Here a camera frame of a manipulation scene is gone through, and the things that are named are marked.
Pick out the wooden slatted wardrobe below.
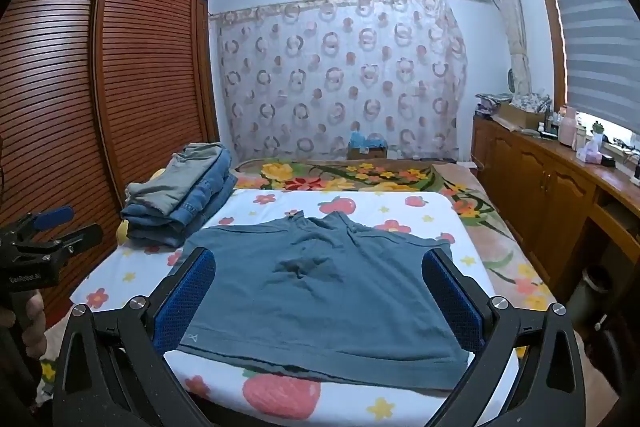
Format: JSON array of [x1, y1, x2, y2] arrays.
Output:
[[0, 0, 221, 323]]

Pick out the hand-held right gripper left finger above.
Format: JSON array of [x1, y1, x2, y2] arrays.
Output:
[[52, 247, 217, 427]]

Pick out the pink thermos bottle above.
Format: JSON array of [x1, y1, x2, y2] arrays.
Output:
[[559, 106, 579, 148]]

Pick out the blue-grey pants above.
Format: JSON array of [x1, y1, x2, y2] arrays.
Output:
[[177, 212, 471, 390]]

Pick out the small cardboard box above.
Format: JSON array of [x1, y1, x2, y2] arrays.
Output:
[[347, 142, 388, 160]]

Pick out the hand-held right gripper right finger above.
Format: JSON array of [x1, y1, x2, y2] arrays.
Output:
[[421, 247, 587, 427]]

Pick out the open cardboard box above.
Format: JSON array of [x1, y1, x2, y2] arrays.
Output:
[[492, 102, 541, 130]]

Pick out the floral printed package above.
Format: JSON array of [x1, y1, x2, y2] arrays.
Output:
[[512, 93, 553, 112]]

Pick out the person's left forearm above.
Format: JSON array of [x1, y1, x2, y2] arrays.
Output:
[[0, 337, 46, 413]]

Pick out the stack of patterned bags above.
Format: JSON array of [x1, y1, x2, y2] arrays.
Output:
[[475, 92, 513, 118]]

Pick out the wooden sideboard cabinet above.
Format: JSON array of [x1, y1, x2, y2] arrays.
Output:
[[472, 114, 640, 308]]

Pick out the person's left hand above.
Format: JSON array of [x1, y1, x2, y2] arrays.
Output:
[[24, 294, 49, 360]]

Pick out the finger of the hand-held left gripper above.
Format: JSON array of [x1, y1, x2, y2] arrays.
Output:
[[17, 205, 76, 233], [15, 223, 105, 261]]

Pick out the circle-print sheer curtain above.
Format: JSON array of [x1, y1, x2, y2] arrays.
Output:
[[212, 0, 468, 162]]

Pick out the grey striped window blind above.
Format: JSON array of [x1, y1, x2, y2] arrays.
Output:
[[540, 0, 640, 128]]

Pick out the floral bed sheet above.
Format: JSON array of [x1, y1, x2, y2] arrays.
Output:
[[232, 157, 556, 310]]

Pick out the beige tied curtain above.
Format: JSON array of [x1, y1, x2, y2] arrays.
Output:
[[482, 0, 533, 95]]

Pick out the folded grey-green pants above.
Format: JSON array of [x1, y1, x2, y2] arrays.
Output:
[[125, 143, 231, 208]]

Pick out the grey trash bin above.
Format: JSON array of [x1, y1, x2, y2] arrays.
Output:
[[567, 267, 617, 329]]

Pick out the pink tissue pack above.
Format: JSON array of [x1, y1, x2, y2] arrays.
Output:
[[577, 141, 604, 165]]

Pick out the folded blue denim jeans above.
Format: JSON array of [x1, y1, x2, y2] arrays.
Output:
[[120, 177, 238, 249], [165, 151, 236, 228]]

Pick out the white strawberry-print blanket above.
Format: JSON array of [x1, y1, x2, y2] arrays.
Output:
[[70, 189, 521, 427]]

